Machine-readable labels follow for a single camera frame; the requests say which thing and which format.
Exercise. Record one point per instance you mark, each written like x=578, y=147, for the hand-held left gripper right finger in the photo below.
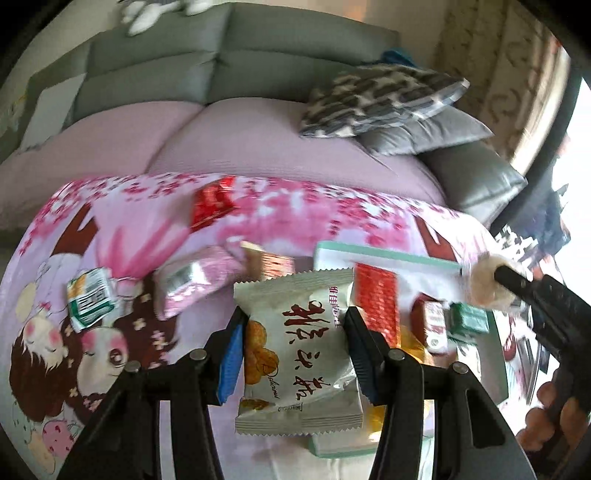
x=362, y=364

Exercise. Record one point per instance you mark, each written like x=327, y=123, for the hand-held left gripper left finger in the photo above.
x=231, y=364

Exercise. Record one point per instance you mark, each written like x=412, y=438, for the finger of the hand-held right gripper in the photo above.
x=517, y=281

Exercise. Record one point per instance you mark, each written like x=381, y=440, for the round cream pastry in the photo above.
x=485, y=284

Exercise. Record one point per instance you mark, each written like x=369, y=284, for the white tray with green rim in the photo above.
x=415, y=277

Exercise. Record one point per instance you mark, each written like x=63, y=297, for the person's right hand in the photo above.
x=540, y=417

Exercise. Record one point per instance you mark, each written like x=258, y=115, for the small green packet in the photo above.
x=471, y=321

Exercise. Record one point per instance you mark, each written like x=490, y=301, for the long red snack packet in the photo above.
x=376, y=300

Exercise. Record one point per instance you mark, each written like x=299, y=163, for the small red white packet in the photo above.
x=431, y=323

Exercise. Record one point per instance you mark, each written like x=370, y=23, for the pink snack packet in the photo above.
x=194, y=281

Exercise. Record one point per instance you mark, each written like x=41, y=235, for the orange striped snack packet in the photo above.
x=272, y=265

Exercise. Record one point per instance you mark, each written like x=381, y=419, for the green white snack packet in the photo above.
x=90, y=300

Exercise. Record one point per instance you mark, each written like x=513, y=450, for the plain grey cushion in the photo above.
x=429, y=134

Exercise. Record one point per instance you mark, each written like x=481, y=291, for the printed cartoon blanket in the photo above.
x=138, y=217

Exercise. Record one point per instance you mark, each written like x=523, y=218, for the patterned beige curtain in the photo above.
x=503, y=69

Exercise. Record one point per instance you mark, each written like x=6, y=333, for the pink sofa cover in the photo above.
x=254, y=138

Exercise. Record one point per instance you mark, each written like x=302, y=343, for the patterned grey cushion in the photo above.
x=378, y=97

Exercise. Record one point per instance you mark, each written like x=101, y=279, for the teal cloth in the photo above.
x=399, y=56

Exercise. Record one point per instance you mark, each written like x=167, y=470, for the grey sofa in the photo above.
x=184, y=55

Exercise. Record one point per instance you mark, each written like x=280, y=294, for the white plush toy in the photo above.
x=138, y=18

